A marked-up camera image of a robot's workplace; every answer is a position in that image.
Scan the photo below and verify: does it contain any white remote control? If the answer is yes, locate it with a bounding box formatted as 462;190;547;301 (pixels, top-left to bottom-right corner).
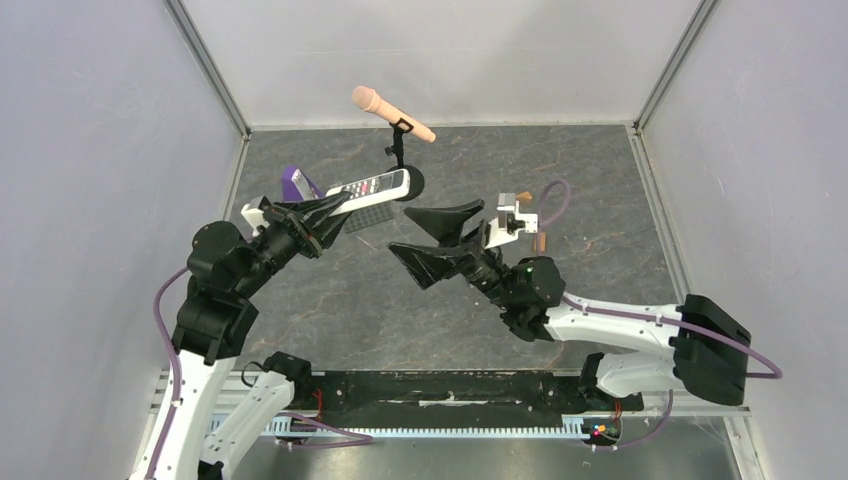
326;169;411;216

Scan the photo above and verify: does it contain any white cable duct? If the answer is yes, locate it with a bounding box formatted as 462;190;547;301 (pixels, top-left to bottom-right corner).
260;416;592;441

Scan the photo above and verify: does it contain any purple holder stand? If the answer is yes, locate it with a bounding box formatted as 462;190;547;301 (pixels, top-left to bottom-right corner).
281;166;324;202

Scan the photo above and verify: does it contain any black microphone stand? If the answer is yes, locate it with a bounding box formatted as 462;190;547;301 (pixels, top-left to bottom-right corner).
384;118;426;202

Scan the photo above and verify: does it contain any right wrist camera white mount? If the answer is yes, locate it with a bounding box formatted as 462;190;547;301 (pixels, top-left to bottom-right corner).
483;193;539;249

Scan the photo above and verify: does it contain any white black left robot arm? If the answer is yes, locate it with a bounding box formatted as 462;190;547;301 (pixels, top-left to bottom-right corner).
131;191;351;479

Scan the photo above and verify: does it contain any pink microphone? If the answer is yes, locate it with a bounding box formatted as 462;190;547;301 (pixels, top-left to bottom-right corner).
351;86;437;143

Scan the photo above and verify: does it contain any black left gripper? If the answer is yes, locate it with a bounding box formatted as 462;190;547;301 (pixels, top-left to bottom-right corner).
235;190;359;296

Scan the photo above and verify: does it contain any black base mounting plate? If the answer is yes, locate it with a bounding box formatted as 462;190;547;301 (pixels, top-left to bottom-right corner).
289;370;644;428

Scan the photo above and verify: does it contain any grey lego baseplate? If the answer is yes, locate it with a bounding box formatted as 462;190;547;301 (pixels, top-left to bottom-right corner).
343;203;394;234

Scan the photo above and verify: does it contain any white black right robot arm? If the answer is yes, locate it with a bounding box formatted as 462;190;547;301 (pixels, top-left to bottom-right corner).
388;194;751;408

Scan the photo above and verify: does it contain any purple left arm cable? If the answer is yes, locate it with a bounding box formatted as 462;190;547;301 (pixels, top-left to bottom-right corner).
142;266;376;480

